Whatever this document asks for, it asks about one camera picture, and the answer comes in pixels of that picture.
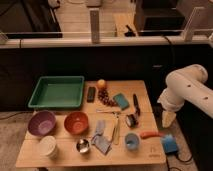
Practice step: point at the black box background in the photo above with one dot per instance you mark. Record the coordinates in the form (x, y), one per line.
(158, 17)

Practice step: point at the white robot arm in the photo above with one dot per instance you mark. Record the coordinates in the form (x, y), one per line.
(185, 84)

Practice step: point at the red bowl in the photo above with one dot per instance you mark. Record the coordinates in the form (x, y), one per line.
(76, 123)

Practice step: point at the blue tape dispenser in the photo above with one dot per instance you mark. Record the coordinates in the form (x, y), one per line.
(169, 144)

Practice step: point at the purple grapes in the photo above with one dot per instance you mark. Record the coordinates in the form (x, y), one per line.
(103, 97)

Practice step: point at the purple bowl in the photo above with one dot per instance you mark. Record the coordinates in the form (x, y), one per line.
(42, 123)

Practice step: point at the green plastic tray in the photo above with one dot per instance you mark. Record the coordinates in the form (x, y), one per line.
(64, 92)

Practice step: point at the metal fork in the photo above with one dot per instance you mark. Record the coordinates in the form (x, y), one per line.
(109, 112)

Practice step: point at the black handled knife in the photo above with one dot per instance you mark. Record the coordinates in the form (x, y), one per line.
(136, 105)

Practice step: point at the wooden table board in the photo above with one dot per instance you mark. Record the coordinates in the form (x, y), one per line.
(150, 150)

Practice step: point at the grey cloth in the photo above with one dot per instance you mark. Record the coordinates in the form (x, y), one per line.
(98, 140)

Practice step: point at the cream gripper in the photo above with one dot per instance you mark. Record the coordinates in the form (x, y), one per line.
(167, 118)

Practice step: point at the teal sponge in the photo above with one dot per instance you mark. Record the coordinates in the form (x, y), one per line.
(121, 101)

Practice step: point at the black remote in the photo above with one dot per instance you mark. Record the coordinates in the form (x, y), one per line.
(91, 94)

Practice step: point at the small steel bowl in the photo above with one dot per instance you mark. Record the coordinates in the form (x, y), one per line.
(83, 146)

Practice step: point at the white post right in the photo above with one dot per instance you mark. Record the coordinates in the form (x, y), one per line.
(194, 19)

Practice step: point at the orange carrot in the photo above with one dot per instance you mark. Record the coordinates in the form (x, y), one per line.
(149, 134)

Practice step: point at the orange fruit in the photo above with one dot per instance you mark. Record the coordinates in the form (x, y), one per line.
(101, 84)

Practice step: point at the white cup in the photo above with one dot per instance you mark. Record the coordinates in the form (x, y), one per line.
(47, 146)

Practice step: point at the blue cup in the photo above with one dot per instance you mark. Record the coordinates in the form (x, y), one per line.
(131, 141)

